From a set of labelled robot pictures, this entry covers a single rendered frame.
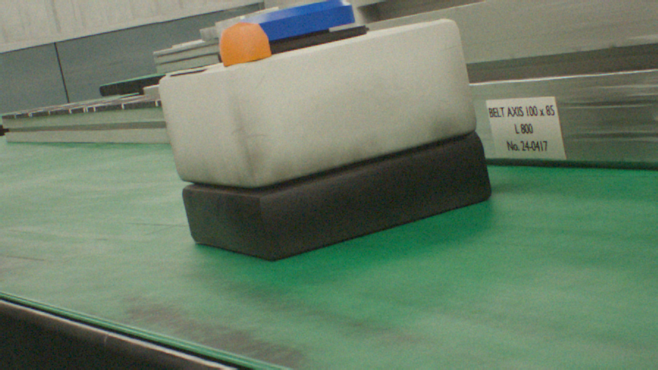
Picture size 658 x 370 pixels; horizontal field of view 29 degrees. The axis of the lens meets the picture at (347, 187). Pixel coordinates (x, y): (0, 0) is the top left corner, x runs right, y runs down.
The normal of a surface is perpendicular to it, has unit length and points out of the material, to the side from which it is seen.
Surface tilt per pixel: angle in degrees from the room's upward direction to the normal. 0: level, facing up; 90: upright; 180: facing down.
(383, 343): 0
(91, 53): 90
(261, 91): 90
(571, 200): 0
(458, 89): 90
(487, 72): 90
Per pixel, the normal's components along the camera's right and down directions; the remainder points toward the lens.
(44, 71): 0.51, 0.00
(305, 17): 0.19, 0.09
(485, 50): -0.89, 0.24
